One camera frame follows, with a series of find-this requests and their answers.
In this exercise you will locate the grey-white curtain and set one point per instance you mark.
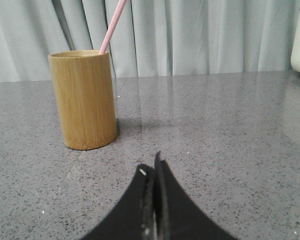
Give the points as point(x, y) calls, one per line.
point(152, 37)

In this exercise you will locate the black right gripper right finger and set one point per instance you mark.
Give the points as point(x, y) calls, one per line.
point(177, 216)

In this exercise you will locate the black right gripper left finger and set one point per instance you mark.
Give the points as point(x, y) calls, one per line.
point(132, 218)

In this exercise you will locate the bamboo cylinder holder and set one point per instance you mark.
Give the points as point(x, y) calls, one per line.
point(83, 89)

